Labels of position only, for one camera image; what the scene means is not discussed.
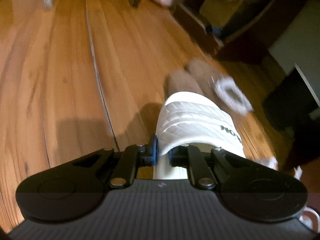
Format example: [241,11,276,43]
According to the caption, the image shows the tan fleece boot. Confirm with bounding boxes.
[185,58,253,116]
[164,69,203,98]

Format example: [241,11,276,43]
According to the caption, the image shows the open cardboard box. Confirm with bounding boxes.
[199,0,243,29]

